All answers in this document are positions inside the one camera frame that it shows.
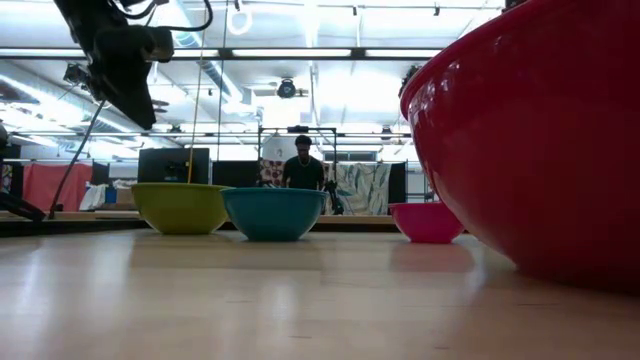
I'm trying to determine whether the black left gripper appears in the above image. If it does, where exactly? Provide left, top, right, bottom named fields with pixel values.
left=84, top=24, right=158, bottom=132

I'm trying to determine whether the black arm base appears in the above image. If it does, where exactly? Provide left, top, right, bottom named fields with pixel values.
left=0, top=191, right=47, bottom=223

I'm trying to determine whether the black monitor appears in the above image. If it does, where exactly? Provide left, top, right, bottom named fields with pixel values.
left=137, top=147, right=212, bottom=185

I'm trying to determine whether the yellow-green bowl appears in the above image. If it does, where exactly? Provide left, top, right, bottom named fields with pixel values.
left=130, top=182, right=233, bottom=236

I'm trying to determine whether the red hanging cloth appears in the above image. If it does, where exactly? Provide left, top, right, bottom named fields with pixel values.
left=21, top=162, right=94, bottom=213

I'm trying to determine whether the floral hanging cloth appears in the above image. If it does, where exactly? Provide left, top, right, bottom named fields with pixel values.
left=259, top=158, right=287, bottom=189

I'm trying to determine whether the round black ceiling fixture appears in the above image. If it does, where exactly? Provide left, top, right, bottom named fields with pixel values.
left=276, top=77, right=298, bottom=100

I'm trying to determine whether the teal bowl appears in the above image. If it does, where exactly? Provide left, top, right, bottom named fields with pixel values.
left=219, top=187, right=330, bottom=243

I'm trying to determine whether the person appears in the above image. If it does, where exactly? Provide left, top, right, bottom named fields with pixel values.
left=280, top=134, right=327, bottom=192

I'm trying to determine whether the leaf-patterned hanging cloth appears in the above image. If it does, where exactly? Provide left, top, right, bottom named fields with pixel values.
left=327, top=162, right=393, bottom=217

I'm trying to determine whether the small pink bowl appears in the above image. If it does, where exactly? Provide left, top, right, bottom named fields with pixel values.
left=388, top=201, right=466, bottom=245

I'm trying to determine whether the large red bowl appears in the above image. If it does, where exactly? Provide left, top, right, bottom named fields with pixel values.
left=399, top=0, right=640, bottom=297

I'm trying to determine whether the thin yellow hanging cable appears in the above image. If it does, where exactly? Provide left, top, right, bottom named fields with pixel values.
left=186, top=0, right=210, bottom=185

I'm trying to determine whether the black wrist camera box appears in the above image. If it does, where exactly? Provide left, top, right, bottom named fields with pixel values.
left=144, top=26, right=175, bottom=64

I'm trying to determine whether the black diagonal cable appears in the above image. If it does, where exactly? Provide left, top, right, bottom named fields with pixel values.
left=47, top=98, right=108, bottom=221

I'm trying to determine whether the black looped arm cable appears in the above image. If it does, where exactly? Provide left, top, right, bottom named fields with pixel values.
left=110, top=0, right=215, bottom=33

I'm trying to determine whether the white hanging ring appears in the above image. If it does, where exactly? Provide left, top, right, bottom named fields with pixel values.
left=226, top=6, right=255, bottom=37

